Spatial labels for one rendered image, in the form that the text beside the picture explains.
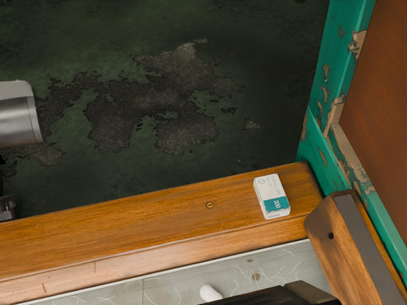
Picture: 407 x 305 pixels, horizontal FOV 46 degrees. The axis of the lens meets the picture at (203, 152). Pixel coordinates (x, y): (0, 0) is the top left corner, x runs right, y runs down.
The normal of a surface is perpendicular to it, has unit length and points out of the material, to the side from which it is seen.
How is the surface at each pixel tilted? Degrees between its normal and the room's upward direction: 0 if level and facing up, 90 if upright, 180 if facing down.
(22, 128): 63
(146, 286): 0
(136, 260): 45
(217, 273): 0
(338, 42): 90
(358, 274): 67
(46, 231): 0
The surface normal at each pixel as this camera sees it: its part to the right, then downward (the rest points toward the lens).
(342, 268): -0.90, -0.05
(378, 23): -0.97, 0.19
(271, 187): -0.02, -0.61
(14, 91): 0.26, 0.04
